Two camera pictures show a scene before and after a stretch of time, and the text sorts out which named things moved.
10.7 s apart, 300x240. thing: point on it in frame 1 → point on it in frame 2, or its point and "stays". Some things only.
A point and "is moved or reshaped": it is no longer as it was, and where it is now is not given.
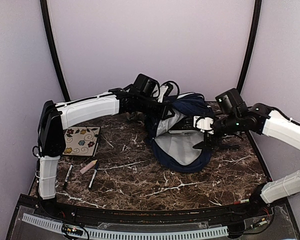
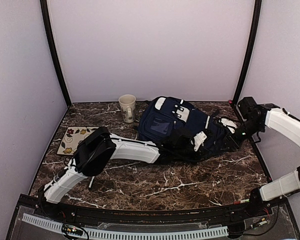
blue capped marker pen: (93, 177) stays
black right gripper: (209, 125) → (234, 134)
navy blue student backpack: (174, 139) is moved or reshaped
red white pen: (243, 201) stays
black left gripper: (166, 106) → (202, 150)
